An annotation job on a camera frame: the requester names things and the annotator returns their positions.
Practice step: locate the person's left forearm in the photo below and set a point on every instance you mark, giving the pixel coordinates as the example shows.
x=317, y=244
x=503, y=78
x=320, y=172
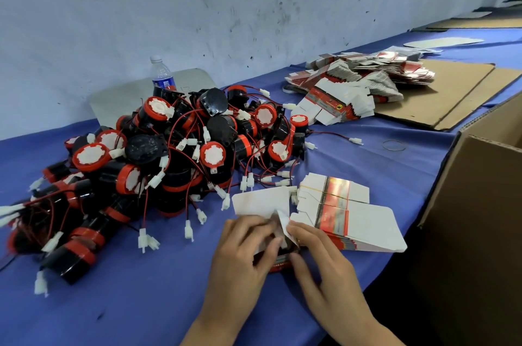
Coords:
x=214, y=331

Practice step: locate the long brown cardboard strip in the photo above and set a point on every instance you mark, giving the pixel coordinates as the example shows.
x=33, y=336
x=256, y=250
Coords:
x=477, y=23

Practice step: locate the blue tablecloth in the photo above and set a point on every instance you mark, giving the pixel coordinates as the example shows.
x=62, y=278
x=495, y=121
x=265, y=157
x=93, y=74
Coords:
x=122, y=317

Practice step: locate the brown cardboard sheet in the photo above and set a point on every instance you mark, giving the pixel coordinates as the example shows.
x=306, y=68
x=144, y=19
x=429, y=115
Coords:
x=483, y=95
x=440, y=88

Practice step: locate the stack of flat printed cartons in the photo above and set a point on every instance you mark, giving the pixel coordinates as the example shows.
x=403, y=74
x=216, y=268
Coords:
x=359, y=223

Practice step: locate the thin rubber band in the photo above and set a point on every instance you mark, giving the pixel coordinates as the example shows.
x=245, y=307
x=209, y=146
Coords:
x=394, y=145

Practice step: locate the person's right thumb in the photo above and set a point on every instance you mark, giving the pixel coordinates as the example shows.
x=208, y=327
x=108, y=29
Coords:
x=299, y=270

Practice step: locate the white folding carton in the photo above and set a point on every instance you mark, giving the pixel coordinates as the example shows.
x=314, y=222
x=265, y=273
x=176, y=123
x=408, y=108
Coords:
x=261, y=201

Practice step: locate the person's left thumb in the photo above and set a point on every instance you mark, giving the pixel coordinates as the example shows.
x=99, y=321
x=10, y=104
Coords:
x=271, y=255

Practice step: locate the person's left hand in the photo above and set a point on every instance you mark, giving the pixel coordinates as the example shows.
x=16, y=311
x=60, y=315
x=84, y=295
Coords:
x=232, y=268

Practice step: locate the large brown cardboard box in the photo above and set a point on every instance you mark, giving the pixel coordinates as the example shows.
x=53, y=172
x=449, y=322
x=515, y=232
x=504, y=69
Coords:
x=477, y=215

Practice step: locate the white oval board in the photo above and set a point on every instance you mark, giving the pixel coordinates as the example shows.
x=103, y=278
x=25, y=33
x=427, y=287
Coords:
x=442, y=42

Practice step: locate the scattered pile of flat cartons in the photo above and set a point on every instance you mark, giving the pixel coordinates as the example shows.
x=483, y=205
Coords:
x=359, y=80

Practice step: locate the clear plastic water bottle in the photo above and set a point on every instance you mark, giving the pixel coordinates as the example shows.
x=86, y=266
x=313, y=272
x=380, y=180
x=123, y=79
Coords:
x=162, y=77

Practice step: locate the person's right hand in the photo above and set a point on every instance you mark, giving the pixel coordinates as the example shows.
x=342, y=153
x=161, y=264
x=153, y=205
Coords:
x=330, y=284

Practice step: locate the person's right forearm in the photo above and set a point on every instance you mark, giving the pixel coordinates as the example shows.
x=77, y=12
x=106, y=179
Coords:
x=367, y=335

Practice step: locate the pile of black red buzzers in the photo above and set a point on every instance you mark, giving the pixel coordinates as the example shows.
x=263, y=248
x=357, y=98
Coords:
x=142, y=150

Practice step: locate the grey chair backrest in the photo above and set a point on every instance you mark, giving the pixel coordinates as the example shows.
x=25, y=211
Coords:
x=118, y=101

